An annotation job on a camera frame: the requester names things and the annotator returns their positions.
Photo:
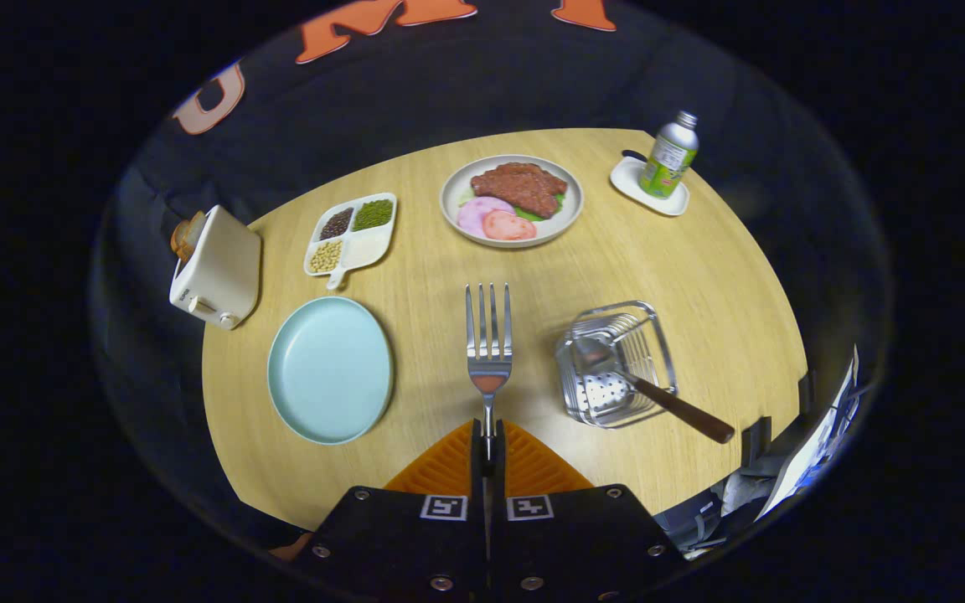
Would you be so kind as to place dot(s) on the pale pink ham slice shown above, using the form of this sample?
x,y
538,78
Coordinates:
x,y
476,213

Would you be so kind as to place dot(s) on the white square saucer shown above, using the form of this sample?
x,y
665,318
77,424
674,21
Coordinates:
x,y
629,180

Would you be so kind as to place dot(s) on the toasted bread slice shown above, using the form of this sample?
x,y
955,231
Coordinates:
x,y
185,236

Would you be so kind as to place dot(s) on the green mung beans pile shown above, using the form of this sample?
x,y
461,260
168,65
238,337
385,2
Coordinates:
x,y
374,213

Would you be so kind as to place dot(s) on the beige round dinner plate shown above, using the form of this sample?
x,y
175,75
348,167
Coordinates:
x,y
549,230

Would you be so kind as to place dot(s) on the green label metal bottle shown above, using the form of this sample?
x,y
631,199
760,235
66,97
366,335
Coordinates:
x,y
667,163

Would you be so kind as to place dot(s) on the black table clamp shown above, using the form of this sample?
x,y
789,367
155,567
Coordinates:
x,y
755,435
805,389

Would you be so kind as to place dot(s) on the brown steak piece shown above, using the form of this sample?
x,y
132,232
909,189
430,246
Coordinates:
x,y
520,188

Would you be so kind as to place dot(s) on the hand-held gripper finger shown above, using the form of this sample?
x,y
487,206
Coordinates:
x,y
497,473
477,473

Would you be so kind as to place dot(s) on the light blue round plate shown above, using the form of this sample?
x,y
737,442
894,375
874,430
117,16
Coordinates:
x,y
332,368

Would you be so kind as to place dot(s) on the green lettuce leaf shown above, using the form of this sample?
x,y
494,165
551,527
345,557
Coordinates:
x,y
553,209

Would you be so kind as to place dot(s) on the reddish pink ham slice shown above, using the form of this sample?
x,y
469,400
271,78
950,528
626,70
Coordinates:
x,y
509,226

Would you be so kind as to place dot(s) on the dark brown beans pile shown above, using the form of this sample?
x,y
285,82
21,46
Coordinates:
x,y
336,223

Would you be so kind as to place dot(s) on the yellow soybeans pile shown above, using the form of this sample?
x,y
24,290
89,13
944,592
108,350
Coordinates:
x,y
326,255

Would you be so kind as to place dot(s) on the white divided snack tray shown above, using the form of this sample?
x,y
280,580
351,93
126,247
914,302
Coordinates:
x,y
365,247

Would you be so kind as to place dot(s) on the cream white toaster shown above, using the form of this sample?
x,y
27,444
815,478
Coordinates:
x,y
219,268

